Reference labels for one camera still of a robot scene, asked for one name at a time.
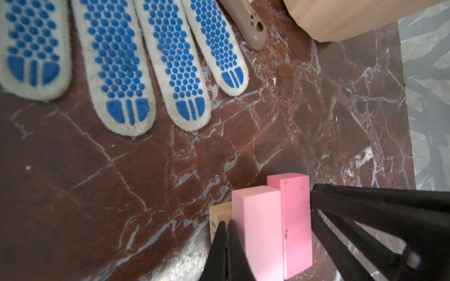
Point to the brown plastic slotted scoop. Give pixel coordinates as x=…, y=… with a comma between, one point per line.
x=248, y=22

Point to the pink block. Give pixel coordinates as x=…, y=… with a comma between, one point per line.
x=296, y=221
x=257, y=213

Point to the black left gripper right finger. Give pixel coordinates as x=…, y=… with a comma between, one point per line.
x=405, y=234

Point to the peach ribbed flower pot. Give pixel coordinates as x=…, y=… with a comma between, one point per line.
x=335, y=21

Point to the natural wood block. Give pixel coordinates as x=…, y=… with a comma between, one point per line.
x=218, y=213

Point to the blue dotted work glove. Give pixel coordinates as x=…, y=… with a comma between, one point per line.
x=120, y=41

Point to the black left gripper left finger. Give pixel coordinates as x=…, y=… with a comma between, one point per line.
x=227, y=260

